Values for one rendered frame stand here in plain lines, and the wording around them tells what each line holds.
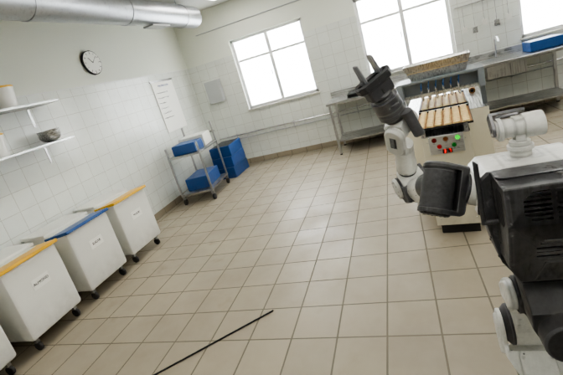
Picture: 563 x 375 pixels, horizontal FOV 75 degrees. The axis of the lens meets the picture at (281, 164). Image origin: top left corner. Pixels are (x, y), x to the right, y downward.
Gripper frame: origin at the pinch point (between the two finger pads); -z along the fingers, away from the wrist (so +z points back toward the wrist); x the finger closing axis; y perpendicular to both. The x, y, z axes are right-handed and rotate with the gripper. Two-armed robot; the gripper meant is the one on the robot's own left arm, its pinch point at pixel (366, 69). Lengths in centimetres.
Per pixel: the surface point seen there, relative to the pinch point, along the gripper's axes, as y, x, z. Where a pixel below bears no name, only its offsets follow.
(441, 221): -117, 39, 189
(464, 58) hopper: -167, 149, 116
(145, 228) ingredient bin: -318, -197, 99
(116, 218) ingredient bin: -299, -202, 63
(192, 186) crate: -460, -150, 143
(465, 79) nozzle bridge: -169, 143, 134
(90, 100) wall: -428, -161, -45
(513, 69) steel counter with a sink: -312, 313, 265
